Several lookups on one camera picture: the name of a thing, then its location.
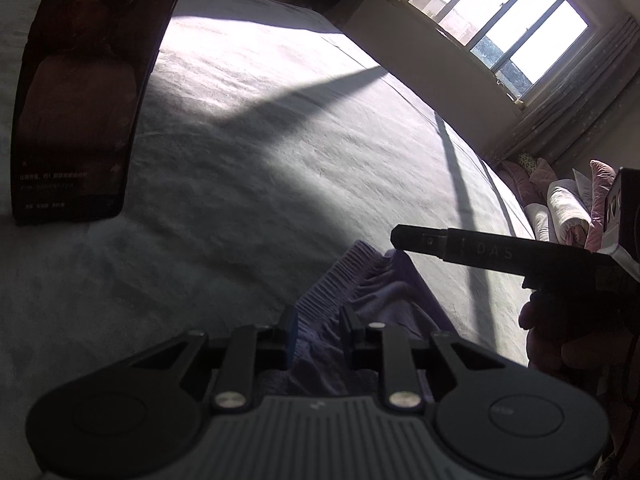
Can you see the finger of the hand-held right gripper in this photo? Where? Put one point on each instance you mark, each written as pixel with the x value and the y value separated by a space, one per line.
pixel 475 250

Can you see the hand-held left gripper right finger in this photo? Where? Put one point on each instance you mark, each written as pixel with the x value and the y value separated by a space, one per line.
pixel 347 340

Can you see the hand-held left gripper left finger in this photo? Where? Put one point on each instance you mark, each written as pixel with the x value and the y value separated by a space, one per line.
pixel 289 335

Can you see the purple shirt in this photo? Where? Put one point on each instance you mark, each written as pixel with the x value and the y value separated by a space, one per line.
pixel 380 300

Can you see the person's right hand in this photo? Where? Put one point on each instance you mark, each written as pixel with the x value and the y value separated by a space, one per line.
pixel 537 350

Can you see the large pink pillow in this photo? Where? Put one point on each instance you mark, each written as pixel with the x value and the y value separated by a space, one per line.
pixel 600 195

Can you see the folded white pink quilt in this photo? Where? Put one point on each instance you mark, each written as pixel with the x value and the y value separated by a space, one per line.
pixel 565 205

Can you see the small pink cushion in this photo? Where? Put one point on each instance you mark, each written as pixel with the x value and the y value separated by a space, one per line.
pixel 542 175

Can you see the patterned curtain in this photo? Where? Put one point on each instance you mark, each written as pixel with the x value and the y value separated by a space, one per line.
pixel 575 115

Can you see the bed with grey sheet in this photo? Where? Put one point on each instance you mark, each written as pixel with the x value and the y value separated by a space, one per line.
pixel 250 160

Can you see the barred window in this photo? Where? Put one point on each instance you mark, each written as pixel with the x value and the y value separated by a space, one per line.
pixel 500 10

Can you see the black smartphone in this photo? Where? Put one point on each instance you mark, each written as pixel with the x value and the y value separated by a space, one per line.
pixel 80 110

